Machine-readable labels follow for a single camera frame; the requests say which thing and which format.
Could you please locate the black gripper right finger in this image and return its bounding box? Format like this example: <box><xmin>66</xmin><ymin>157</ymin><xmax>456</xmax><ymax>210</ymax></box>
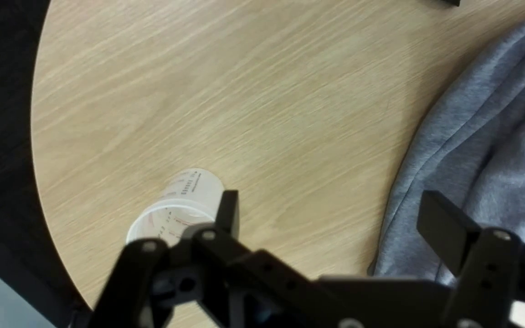
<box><xmin>418</xmin><ymin>190</ymin><xmax>525</xmax><ymax>328</ymax></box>

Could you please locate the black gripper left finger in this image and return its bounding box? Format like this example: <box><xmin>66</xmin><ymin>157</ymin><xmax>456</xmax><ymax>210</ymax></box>
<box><xmin>86</xmin><ymin>188</ymin><xmax>323</xmax><ymax>328</ymax></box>

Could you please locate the translucent plastic cup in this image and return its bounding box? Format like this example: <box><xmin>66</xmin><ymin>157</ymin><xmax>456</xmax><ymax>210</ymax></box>
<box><xmin>124</xmin><ymin>168</ymin><xmax>226</xmax><ymax>247</ymax></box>

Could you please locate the gray sweatshirt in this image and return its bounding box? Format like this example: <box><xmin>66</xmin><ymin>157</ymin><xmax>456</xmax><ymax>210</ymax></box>
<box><xmin>369</xmin><ymin>6</ymin><xmax>525</xmax><ymax>289</ymax></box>

